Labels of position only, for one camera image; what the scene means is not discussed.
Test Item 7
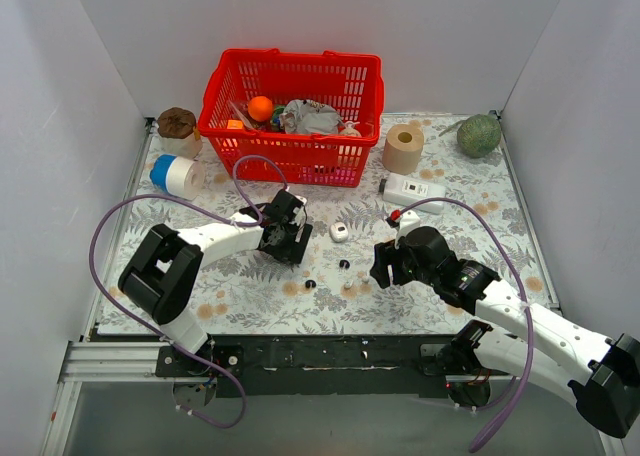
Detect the crumpled grey foil bag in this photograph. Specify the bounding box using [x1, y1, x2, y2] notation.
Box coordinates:
[279, 99, 342, 135]

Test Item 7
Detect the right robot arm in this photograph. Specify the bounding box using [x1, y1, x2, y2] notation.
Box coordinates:
[370, 226, 639, 439]

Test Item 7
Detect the brown paper roll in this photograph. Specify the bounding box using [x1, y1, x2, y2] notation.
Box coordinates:
[382, 124, 424, 175]

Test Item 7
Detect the floral table mat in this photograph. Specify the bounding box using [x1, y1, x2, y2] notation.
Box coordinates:
[96, 114, 558, 337]

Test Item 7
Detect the orange fruit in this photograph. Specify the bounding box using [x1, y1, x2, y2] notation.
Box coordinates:
[247, 96, 274, 122]

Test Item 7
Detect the green melon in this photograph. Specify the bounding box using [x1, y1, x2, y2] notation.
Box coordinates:
[456, 114, 502, 159]

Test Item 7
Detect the beige toy in basket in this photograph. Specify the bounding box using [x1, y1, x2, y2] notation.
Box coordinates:
[340, 121, 361, 137]

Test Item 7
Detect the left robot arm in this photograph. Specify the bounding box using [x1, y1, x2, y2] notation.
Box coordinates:
[118, 189, 312, 376]

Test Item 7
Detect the white rectangular bottle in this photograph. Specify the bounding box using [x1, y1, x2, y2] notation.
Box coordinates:
[378, 173, 446, 207]

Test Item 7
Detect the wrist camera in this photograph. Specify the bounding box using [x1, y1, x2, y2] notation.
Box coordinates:
[386, 210, 421, 243]
[289, 195, 307, 227]

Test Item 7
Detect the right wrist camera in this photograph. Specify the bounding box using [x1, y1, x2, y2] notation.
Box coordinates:
[386, 210, 421, 243]

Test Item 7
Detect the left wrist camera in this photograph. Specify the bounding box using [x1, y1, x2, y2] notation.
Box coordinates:
[289, 195, 307, 227]

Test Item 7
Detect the white earbud charging case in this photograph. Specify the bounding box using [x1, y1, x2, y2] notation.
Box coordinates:
[329, 222, 349, 243]

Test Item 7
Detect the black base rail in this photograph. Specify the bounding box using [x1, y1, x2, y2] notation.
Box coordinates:
[155, 335, 504, 405]

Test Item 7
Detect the red plastic shopping basket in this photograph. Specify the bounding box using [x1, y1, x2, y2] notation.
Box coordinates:
[198, 49, 384, 187]

